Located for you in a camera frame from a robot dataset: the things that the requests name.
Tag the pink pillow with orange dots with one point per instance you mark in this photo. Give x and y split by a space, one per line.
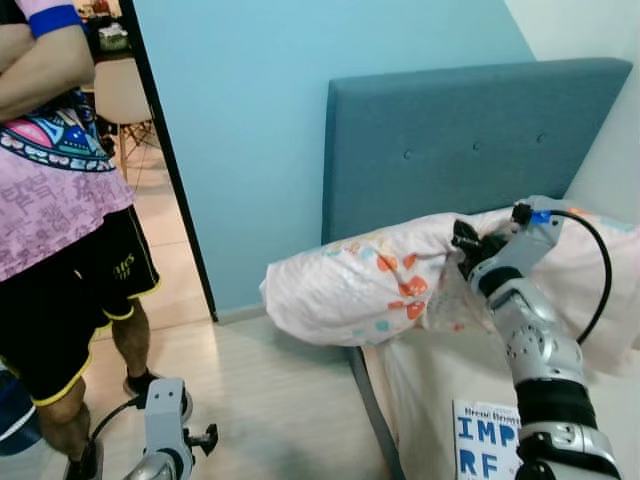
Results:
340 290

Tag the white book with blue letters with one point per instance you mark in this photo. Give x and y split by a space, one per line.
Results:
480 450

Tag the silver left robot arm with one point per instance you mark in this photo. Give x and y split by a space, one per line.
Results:
150 470

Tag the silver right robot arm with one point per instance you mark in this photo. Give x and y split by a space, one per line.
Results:
535 340

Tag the bed mattress with beige sheet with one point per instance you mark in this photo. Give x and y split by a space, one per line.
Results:
430 390

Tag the teal bed base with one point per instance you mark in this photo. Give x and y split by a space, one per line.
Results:
372 420

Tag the blue round container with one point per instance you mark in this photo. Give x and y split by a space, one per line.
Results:
15 420

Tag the person in pink shirt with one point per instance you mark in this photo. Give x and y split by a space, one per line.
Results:
60 190

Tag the white dining chair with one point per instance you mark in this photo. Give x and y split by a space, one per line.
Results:
120 95

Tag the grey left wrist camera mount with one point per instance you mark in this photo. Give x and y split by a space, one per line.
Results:
165 420

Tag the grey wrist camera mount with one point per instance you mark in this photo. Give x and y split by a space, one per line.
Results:
535 245
165 420

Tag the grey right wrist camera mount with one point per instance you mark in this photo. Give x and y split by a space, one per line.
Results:
535 245

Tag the black door frame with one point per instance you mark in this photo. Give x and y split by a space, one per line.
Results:
165 160

